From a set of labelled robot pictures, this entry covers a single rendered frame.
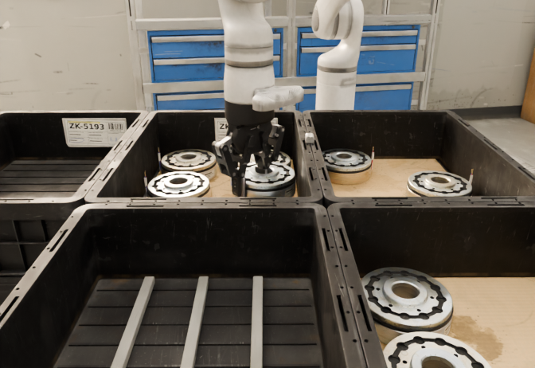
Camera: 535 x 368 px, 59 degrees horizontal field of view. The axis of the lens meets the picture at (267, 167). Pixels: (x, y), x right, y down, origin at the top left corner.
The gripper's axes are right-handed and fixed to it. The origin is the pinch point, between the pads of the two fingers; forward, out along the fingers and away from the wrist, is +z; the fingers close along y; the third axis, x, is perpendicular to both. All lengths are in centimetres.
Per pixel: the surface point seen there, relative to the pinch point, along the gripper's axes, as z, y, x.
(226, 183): 4.3, -3.1, -9.7
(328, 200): -5.6, 4.8, 19.2
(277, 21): -5, -143, -130
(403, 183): 4.2, -25.7, 13.2
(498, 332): 4.3, 1.1, 40.2
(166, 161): 1.4, 2.2, -20.4
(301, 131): -5.8, -12.6, -0.4
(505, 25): 10, -358, -88
